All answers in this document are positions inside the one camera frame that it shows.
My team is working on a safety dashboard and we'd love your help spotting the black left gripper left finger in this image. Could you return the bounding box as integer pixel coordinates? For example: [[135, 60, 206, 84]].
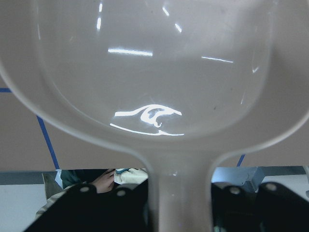
[[26, 181, 149, 232]]

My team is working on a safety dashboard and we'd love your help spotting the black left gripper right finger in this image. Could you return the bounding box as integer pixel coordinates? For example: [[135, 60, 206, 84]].
[[211, 182, 309, 232]]

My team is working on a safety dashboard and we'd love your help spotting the beige plastic dustpan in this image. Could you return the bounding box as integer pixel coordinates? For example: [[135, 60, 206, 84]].
[[0, 0, 309, 232]]

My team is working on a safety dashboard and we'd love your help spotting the person hand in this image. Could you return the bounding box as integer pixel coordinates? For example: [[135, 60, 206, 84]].
[[91, 169, 115, 193]]

